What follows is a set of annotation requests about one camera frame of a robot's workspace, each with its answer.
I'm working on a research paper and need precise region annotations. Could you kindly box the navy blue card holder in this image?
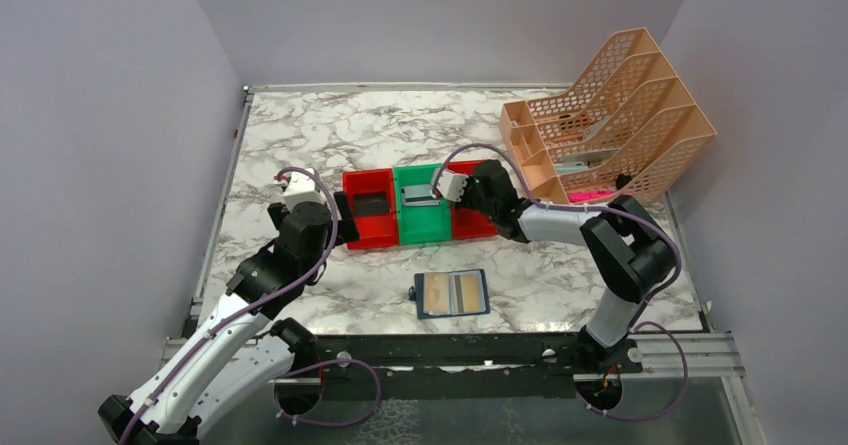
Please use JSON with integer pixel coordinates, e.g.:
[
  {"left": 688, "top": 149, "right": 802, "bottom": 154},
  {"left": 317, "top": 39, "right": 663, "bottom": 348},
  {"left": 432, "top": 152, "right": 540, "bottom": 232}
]
[{"left": 408, "top": 269, "right": 491, "bottom": 320}]

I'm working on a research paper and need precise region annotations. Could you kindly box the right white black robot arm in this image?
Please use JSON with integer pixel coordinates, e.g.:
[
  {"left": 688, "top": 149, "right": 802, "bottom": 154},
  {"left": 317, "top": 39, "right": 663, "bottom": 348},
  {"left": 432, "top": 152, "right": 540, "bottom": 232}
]
[{"left": 434, "top": 160, "right": 680, "bottom": 372}]

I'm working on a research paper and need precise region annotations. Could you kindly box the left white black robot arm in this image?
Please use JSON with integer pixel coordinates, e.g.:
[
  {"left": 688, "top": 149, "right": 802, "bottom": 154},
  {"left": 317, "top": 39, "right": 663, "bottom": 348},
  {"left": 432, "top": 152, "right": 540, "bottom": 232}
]
[{"left": 98, "top": 191, "right": 359, "bottom": 444}]

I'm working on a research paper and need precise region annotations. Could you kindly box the black card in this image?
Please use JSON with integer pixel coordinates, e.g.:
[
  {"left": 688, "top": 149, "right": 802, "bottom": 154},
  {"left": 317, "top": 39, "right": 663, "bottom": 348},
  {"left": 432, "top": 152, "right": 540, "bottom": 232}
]
[{"left": 353, "top": 191, "right": 391, "bottom": 217}]

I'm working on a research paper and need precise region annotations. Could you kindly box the red bin with gold card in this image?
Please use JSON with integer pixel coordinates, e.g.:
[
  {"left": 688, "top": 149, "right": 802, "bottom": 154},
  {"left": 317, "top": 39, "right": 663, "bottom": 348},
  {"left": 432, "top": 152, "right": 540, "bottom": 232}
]
[{"left": 447, "top": 159, "right": 498, "bottom": 240}]

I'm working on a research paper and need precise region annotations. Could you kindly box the red bin with black card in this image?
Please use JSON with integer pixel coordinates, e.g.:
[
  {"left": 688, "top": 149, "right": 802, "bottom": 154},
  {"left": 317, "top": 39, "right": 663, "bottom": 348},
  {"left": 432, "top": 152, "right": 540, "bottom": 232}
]
[{"left": 342, "top": 168, "right": 400, "bottom": 250}]

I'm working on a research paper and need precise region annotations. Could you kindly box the silver card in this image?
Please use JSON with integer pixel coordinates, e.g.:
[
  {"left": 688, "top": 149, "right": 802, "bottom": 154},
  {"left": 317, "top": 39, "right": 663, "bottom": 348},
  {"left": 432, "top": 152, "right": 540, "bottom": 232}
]
[{"left": 401, "top": 184, "right": 440, "bottom": 207}]

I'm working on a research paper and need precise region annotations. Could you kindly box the silver gray item in organizer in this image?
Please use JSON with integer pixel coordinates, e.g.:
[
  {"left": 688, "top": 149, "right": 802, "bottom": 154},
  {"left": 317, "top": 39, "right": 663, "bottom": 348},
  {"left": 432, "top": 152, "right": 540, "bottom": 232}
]
[{"left": 555, "top": 149, "right": 618, "bottom": 174}]

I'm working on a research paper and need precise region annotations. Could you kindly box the black clip in organizer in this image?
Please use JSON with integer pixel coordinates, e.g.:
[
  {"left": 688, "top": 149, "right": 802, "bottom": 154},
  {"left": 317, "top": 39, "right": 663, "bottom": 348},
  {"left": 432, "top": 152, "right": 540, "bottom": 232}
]
[{"left": 615, "top": 174, "right": 632, "bottom": 190}]

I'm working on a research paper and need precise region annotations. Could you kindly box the peach plastic file organizer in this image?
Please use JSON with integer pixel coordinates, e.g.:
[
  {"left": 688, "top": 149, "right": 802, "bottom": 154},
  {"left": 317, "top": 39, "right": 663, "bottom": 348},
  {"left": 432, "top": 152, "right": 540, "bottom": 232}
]
[{"left": 499, "top": 28, "right": 717, "bottom": 205}]

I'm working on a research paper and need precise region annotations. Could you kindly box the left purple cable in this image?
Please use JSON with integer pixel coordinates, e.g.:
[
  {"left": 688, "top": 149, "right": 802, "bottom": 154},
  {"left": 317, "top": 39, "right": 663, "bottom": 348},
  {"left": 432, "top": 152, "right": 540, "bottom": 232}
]
[{"left": 117, "top": 166, "right": 340, "bottom": 445}]

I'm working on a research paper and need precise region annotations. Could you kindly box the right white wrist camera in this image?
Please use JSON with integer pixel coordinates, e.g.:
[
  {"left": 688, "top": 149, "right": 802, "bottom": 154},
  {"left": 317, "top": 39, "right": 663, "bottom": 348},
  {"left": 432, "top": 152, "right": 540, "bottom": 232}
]
[{"left": 430, "top": 168, "right": 469, "bottom": 203}]

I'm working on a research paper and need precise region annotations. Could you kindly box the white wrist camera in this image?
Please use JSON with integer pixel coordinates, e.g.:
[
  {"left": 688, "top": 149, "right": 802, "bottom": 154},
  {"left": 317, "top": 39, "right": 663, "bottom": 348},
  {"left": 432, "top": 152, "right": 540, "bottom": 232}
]
[
  {"left": 275, "top": 172, "right": 326, "bottom": 211},
  {"left": 430, "top": 168, "right": 469, "bottom": 203}
]

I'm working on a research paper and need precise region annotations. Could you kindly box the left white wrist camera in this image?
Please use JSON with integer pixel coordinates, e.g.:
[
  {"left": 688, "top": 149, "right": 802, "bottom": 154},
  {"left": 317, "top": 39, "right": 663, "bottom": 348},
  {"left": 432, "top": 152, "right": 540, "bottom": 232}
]
[{"left": 275, "top": 172, "right": 326, "bottom": 211}]

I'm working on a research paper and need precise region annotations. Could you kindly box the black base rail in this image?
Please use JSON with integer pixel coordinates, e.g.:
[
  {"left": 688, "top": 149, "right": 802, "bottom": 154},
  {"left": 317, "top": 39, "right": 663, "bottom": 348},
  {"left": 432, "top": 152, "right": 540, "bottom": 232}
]
[{"left": 272, "top": 332, "right": 643, "bottom": 404}]

